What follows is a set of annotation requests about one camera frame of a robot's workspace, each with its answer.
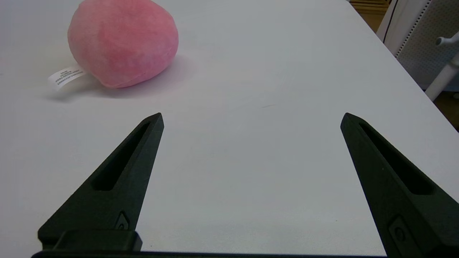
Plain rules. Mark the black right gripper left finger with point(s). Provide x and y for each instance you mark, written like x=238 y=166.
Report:
x=118 y=200

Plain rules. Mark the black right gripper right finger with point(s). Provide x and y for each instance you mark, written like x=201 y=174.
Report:
x=394 y=215

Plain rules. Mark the white side table leg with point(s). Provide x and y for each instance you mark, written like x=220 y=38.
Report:
x=443 y=77

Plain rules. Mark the pink peach plush toy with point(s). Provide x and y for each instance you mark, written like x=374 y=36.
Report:
x=122 y=43

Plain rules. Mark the white perforated partition panel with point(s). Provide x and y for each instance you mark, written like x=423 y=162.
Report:
x=423 y=39

